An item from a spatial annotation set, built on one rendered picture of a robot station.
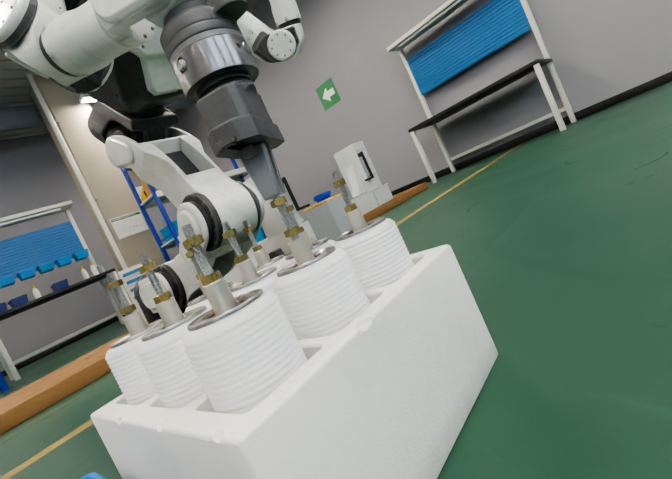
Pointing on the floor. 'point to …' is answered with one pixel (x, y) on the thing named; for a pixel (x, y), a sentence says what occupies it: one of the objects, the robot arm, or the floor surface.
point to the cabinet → (130, 280)
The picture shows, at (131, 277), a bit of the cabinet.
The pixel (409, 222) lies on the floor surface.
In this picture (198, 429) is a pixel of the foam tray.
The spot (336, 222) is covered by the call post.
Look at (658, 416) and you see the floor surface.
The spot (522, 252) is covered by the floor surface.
